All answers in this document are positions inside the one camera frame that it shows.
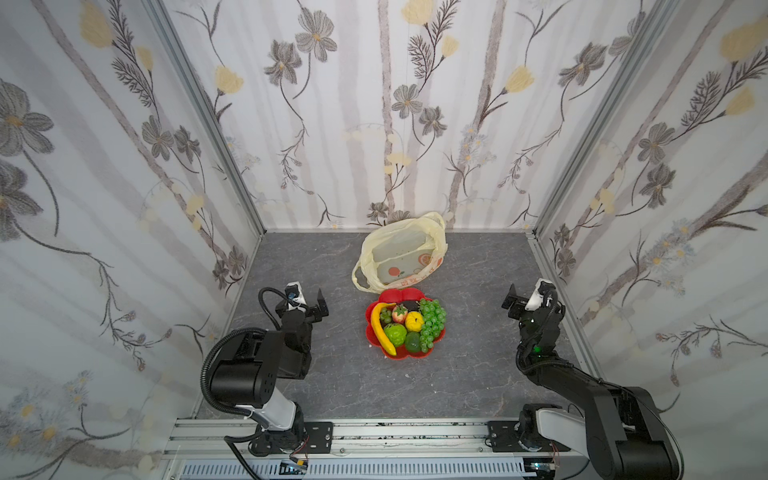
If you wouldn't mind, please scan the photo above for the yellow fake banana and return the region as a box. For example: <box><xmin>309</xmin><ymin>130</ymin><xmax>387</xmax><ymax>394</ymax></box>
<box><xmin>370</xmin><ymin>302</ymin><xmax>397</xmax><ymax>357</ymax></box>

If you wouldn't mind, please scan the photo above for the red flower-shaped plastic plate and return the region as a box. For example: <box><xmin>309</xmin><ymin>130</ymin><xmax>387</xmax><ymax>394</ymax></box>
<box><xmin>365</xmin><ymin>288</ymin><xmax>447</xmax><ymax>360</ymax></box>

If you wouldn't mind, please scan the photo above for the bright green bumpy fake fruit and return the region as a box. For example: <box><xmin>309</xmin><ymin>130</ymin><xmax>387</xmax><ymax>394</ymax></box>
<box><xmin>384</xmin><ymin>323</ymin><xmax>408</xmax><ymax>348</ymax></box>

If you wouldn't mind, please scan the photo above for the red fake strawberry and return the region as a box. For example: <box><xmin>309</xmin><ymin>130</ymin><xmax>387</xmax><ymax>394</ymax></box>
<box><xmin>391</xmin><ymin>304</ymin><xmax>409</xmax><ymax>324</ymax></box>

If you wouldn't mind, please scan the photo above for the green fake grape bunch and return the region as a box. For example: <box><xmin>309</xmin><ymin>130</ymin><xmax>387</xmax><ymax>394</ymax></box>
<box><xmin>419</xmin><ymin>298</ymin><xmax>447</xmax><ymax>354</ymax></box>

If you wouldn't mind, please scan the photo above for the pale yellow printed plastic bag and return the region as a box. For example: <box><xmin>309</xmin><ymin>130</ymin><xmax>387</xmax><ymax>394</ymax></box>
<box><xmin>351</xmin><ymin>212</ymin><xmax>448</xmax><ymax>293</ymax></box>

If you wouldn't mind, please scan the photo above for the yellow fake lemon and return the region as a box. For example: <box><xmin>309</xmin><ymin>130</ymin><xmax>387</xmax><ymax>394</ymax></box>
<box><xmin>404</xmin><ymin>311</ymin><xmax>424</xmax><ymax>333</ymax></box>

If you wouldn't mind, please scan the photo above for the green fake lime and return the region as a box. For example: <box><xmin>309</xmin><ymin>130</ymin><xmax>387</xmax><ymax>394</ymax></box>
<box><xmin>404</xmin><ymin>331</ymin><xmax>422</xmax><ymax>354</ymax></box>

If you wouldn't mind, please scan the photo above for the dark purple fake mangosteen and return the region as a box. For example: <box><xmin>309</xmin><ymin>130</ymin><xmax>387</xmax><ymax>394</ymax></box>
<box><xmin>379</xmin><ymin>308</ymin><xmax>392</xmax><ymax>327</ymax></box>

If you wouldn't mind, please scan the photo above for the dark fake avocado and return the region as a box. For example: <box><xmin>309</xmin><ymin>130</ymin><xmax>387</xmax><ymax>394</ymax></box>
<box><xmin>401</xmin><ymin>300</ymin><xmax>420</xmax><ymax>311</ymax></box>

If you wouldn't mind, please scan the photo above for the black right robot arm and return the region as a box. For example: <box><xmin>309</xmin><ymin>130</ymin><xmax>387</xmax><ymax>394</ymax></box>
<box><xmin>502</xmin><ymin>279</ymin><xmax>684</xmax><ymax>479</ymax></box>

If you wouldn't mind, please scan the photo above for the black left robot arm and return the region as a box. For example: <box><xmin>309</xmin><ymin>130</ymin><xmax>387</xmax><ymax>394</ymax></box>
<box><xmin>200</xmin><ymin>282</ymin><xmax>329</xmax><ymax>450</ymax></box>

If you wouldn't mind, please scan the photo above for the black corrugated cable conduit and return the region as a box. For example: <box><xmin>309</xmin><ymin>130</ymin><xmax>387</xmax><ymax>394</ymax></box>
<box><xmin>199</xmin><ymin>326</ymin><xmax>268</xmax><ymax>480</ymax></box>

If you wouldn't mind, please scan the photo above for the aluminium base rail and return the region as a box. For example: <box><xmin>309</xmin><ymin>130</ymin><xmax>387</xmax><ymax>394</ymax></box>
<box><xmin>162</xmin><ymin>418</ymin><xmax>599</xmax><ymax>479</ymax></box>

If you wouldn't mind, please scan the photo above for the aluminium frame post right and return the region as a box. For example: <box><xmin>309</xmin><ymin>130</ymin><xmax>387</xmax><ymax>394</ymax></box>
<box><xmin>532</xmin><ymin>0</ymin><xmax>685</xmax><ymax>238</ymax></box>

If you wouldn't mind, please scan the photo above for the aluminium frame post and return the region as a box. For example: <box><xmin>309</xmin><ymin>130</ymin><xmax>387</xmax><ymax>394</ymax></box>
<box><xmin>140</xmin><ymin>0</ymin><xmax>267</xmax><ymax>236</ymax></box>
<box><xmin>532</xmin><ymin>0</ymin><xmax>685</xmax><ymax>238</ymax></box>

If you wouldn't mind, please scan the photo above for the aluminium frame post left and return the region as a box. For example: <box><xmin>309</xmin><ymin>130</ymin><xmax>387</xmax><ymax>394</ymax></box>
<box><xmin>140</xmin><ymin>0</ymin><xmax>267</xmax><ymax>236</ymax></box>

